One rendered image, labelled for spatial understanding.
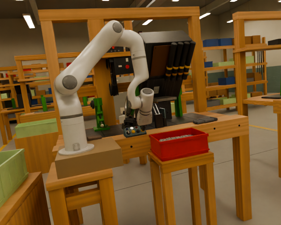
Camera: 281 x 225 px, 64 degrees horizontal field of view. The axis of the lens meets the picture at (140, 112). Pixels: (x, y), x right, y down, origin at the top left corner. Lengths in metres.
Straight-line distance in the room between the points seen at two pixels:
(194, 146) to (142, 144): 0.39
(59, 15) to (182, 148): 1.50
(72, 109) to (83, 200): 0.46
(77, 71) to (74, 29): 10.95
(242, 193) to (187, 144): 0.94
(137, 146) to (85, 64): 0.68
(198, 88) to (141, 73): 1.16
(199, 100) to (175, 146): 1.16
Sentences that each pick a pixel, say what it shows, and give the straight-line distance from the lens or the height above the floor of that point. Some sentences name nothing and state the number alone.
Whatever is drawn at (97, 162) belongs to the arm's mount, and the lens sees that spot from 1.19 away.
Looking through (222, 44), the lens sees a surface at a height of 2.06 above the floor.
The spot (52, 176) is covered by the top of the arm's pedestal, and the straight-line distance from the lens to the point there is 1.27.
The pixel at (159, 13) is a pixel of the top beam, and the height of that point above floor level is 1.89.
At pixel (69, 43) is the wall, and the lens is 11.99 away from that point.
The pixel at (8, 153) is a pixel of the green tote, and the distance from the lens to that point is 1.54.
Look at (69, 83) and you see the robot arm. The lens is 1.17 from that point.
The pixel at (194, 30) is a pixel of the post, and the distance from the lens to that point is 2.47.
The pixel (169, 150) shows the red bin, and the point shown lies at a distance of 1.35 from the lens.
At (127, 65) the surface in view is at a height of 1.42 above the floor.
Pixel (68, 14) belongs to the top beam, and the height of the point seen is 1.89.
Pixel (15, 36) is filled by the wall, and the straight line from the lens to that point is 12.15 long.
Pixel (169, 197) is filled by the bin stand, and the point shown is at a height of 0.59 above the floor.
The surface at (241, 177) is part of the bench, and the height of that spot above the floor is 0.39.
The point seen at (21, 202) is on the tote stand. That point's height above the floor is 0.76.
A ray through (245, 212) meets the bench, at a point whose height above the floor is 0.08.
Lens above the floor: 1.28
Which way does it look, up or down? 8 degrees down
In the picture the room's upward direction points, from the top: 6 degrees counter-clockwise
